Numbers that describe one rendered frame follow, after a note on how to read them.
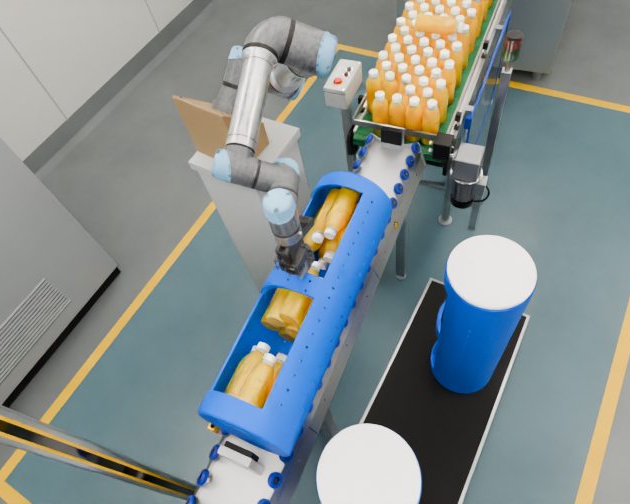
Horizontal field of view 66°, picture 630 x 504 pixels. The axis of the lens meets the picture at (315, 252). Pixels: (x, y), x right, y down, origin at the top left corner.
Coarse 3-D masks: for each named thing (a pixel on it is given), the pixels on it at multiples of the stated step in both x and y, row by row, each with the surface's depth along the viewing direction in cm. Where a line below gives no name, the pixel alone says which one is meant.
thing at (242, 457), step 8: (224, 448) 135; (232, 448) 135; (240, 448) 135; (224, 456) 134; (232, 456) 133; (240, 456) 133; (248, 456) 133; (256, 456) 137; (240, 464) 135; (248, 464) 132; (256, 464) 137; (256, 472) 139
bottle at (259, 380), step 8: (264, 360) 137; (256, 368) 135; (264, 368) 135; (272, 368) 136; (248, 376) 134; (256, 376) 133; (264, 376) 133; (272, 376) 135; (248, 384) 132; (256, 384) 132; (264, 384) 133; (240, 392) 132; (248, 392) 131; (256, 392) 131; (264, 392) 133; (248, 400) 130; (256, 400) 131
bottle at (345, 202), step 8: (344, 192) 164; (352, 192) 164; (336, 200) 163; (344, 200) 162; (352, 200) 163; (336, 208) 160; (344, 208) 161; (352, 208) 163; (328, 216) 160; (336, 216) 159; (344, 216) 160; (328, 224) 159; (336, 224) 158; (344, 224) 160; (336, 232) 159
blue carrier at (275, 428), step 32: (320, 192) 178; (384, 192) 164; (352, 224) 153; (384, 224) 165; (352, 256) 150; (288, 288) 143; (320, 288) 142; (352, 288) 150; (256, 320) 156; (320, 320) 139; (288, 352) 160; (320, 352) 138; (224, 384) 147; (288, 384) 130; (224, 416) 124; (256, 416) 124; (288, 416) 129; (288, 448) 129
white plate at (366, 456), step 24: (360, 432) 136; (384, 432) 136; (336, 456) 134; (360, 456) 133; (384, 456) 132; (408, 456) 131; (336, 480) 131; (360, 480) 130; (384, 480) 129; (408, 480) 128
